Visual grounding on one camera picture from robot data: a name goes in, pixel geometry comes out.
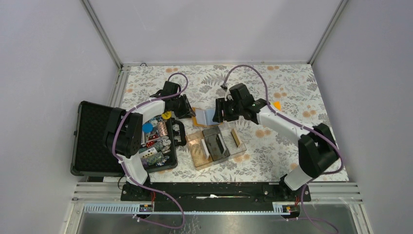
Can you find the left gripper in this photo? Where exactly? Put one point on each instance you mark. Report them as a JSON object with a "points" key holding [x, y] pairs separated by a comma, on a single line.
{"points": [[186, 111]]}

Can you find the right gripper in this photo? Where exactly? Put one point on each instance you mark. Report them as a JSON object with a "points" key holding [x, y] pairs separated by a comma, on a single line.
{"points": [[221, 105]]}

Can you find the tan leather card holder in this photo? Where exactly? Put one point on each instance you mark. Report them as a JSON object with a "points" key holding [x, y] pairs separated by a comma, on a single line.
{"points": [[203, 118]]}

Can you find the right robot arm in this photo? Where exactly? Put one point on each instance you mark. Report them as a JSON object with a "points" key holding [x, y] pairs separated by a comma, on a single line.
{"points": [[316, 145]]}

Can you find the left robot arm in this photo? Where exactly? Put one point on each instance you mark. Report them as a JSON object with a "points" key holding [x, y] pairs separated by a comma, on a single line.
{"points": [[123, 134]]}

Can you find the black card stack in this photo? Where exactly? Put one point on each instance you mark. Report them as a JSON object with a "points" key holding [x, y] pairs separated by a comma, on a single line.
{"points": [[220, 143]]}

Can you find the amber transparent card box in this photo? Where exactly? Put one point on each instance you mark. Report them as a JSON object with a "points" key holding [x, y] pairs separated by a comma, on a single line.
{"points": [[195, 149]]}

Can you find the clear transparent card box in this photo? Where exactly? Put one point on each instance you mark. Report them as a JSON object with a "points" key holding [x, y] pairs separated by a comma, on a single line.
{"points": [[232, 140]]}

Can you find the smoky black card box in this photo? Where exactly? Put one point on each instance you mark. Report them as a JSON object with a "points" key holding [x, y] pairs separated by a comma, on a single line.
{"points": [[210, 139]]}

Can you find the white card stack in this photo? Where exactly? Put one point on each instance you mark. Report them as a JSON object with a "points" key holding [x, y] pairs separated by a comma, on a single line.
{"points": [[205, 149]]}

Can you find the yellow big blind button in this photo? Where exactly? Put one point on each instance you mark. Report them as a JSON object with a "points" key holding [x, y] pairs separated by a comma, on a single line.
{"points": [[166, 115]]}

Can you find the floral table mat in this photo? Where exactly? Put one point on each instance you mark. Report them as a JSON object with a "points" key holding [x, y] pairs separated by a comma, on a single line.
{"points": [[269, 155]]}

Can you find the black poker chip case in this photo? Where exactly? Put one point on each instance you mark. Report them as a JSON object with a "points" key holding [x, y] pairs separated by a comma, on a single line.
{"points": [[95, 130]]}

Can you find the blue round chip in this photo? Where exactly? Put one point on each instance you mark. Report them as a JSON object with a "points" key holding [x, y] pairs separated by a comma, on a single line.
{"points": [[147, 128]]}

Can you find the toy brick stack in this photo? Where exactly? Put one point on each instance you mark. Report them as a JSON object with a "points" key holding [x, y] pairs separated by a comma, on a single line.
{"points": [[277, 105]]}

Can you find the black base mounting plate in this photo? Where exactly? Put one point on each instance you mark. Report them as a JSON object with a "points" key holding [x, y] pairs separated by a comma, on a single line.
{"points": [[213, 197]]}

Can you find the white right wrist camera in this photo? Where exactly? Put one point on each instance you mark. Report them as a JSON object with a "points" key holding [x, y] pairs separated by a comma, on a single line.
{"points": [[228, 95]]}

